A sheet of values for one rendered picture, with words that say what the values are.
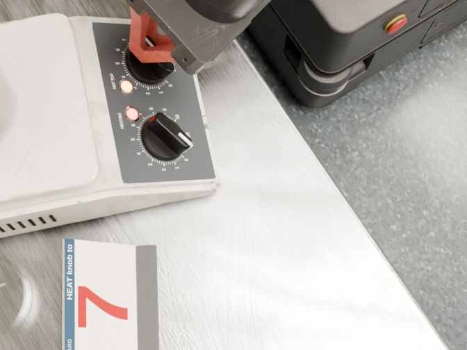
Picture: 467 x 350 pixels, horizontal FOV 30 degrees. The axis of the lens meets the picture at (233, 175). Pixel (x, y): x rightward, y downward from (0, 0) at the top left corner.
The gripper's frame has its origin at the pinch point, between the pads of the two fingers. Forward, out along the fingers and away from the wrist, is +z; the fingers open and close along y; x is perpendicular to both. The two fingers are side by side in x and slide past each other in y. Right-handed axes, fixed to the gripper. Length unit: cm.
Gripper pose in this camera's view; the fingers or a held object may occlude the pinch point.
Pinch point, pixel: (146, 45)
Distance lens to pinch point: 60.5
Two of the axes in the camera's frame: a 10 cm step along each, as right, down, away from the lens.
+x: 6.7, 7.3, 1.6
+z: -5.3, 3.1, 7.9
